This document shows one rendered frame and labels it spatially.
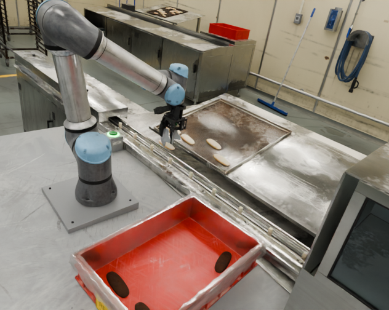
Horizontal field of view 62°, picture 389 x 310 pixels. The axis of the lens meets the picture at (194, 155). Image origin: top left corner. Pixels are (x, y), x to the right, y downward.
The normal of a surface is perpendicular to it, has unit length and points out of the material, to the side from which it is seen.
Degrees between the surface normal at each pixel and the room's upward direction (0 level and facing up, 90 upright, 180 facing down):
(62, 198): 3
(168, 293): 0
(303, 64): 90
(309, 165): 10
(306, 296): 90
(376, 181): 0
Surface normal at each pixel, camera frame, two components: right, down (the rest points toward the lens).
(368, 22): -0.72, 0.25
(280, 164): 0.01, -0.81
